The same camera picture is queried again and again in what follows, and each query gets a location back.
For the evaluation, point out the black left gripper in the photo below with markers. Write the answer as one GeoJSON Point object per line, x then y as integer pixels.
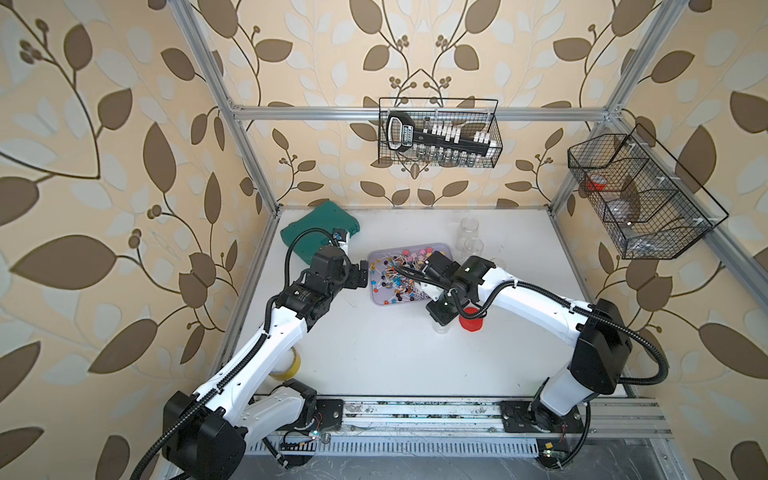
{"type": "Point", "coordinates": [352, 281]}

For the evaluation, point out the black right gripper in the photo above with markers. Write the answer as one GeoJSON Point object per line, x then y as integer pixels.
{"type": "Point", "coordinates": [437, 315]}

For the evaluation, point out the red lidded clear jar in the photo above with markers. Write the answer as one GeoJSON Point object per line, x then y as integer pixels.
{"type": "Point", "coordinates": [473, 247]}

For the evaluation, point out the clear jar of star candies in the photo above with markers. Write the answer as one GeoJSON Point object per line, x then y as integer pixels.
{"type": "Point", "coordinates": [468, 229]}

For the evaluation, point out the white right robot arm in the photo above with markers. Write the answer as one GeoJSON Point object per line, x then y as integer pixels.
{"type": "Point", "coordinates": [606, 353]}

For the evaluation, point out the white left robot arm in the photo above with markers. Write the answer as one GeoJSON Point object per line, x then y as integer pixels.
{"type": "Point", "coordinates": [205, 433]}

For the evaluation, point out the red lidded jar in basket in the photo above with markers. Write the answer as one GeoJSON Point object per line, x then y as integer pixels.
{"type": "Point", "coordinates": [595, 182]}

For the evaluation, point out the lilac plastic tray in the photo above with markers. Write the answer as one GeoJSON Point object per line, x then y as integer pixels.
{"type": "Point", "coordinates": [384, 282]}

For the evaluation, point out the pile of lollipops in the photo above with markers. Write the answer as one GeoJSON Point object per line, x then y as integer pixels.
{"type": "Point", "coordinates": [396, 279]}

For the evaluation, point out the yellow tape roll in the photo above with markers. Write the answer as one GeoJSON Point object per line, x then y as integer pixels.
{"type": "Point", "coordinates": [287, 366]}

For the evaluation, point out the black socket set holder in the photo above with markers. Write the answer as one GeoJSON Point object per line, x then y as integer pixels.
{"type": "Point", "coordinates": [401, 132]}

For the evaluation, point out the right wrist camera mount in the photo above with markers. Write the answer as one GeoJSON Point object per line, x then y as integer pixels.
{"type": "Point", "coordinates": [439, 269]}

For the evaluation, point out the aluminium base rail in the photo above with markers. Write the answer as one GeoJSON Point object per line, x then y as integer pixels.
{"type": "Point", "coordinates": [456, 427]}

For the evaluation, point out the black wire basket back wall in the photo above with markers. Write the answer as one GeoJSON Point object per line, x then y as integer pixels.
{"type": "Point", "coordinates": [470, 114]}

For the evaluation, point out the black wire basket wall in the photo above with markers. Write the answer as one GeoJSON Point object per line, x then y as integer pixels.
{"type": "Point", "coordinates": [470, 114]}
{"type": "Point", "coordinates": [654, 207]}

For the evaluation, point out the black wire basket right wall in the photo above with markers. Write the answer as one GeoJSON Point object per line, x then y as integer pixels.
{"type": "Point", "coordinates": [654, 207]}

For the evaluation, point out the aluminium frame post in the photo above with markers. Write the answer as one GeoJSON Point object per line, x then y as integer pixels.
{"type": "Point", "coordinates": [606, 60]}

